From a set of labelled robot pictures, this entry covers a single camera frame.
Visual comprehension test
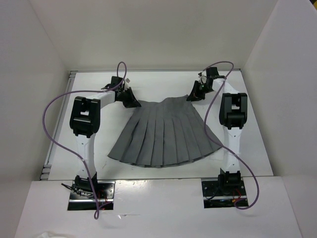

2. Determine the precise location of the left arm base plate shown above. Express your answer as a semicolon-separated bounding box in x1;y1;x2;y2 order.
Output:
66;180;115;211

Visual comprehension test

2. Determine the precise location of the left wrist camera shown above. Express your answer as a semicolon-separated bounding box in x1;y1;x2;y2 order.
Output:
109;76;130;91

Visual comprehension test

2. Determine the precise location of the white crumpled plastic bag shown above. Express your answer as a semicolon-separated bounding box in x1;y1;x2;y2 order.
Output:
35;231;73;238

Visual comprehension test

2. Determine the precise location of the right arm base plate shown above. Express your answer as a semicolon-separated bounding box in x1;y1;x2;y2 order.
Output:
201;179;249;209

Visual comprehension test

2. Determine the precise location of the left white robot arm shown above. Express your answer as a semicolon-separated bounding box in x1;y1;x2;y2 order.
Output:
69;84;141;198

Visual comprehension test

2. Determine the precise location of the grey pleated skirt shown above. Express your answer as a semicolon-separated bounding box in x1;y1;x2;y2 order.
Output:
108;96;221;168

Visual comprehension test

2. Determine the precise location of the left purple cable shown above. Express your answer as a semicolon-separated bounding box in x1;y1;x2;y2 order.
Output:
43;61;128;220

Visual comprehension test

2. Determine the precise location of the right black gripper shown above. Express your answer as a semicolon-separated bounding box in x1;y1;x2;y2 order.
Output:
187;80;213;102

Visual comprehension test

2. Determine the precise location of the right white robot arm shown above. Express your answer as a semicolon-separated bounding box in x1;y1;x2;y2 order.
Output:
187;74;248;195

